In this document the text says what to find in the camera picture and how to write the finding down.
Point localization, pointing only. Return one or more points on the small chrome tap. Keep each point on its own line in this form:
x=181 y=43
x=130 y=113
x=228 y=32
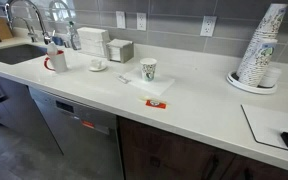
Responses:
x=31 y=32

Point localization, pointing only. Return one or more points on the small white espresso cup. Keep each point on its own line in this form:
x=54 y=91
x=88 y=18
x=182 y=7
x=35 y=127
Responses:
x=96 y=63

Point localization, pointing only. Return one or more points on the clear plastic water bottle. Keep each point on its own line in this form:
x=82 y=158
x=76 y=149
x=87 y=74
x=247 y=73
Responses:
x=74 y=38

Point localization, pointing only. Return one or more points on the tall chrome kitchen faucet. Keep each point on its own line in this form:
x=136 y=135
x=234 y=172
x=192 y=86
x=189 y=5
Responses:
x=37 y=15

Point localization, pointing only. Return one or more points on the silver condiment packet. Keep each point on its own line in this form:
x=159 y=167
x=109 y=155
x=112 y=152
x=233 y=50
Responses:
x=122 y=78

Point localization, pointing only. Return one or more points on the white napkin stack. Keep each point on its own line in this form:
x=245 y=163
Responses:
x=92 y=40

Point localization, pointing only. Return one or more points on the white cup lid stack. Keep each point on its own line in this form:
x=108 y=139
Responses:
x=271 y=77

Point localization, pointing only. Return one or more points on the white light switch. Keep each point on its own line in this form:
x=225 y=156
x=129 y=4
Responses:
x=120 y=19

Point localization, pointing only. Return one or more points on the short paper cup stack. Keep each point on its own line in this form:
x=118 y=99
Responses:
x=259 y=63

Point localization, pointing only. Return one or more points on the tall leaning paper cup stack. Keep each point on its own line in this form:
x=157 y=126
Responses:
x=274 y=20

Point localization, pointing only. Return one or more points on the grey napkin holder box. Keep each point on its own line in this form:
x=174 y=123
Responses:
x=126 y=52

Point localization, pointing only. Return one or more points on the small blue object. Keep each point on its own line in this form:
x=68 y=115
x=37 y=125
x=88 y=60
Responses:
x=58 y=40

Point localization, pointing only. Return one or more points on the red ketchup packet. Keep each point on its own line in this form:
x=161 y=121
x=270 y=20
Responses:
x=156 y=104

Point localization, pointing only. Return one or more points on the white paper napkin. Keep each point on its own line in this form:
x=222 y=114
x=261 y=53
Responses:
x=160 y=85

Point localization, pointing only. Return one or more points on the dark undermount sink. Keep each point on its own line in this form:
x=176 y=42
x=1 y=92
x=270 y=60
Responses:
x=14 y=53

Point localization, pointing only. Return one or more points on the white rectangular counter mat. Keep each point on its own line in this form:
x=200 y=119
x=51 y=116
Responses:
x=267 y=123

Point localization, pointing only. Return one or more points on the dark wood cabinet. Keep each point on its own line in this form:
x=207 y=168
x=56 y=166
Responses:
x=170 y=156

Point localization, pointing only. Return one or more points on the stainless steel dishwasher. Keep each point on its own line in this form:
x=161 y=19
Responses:
x=84 y=140

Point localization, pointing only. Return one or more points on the round white tray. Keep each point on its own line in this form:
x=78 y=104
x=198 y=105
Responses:
x=240 y=86

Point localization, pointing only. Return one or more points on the white wall outlet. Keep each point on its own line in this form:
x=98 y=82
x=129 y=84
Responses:
x=141 y=21
x=208 y=26

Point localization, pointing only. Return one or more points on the printed paper cup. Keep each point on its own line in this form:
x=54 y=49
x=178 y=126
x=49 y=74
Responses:
x=148 y=70

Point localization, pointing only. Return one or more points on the wooden cutting board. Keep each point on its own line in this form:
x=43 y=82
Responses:
x=1 y=28

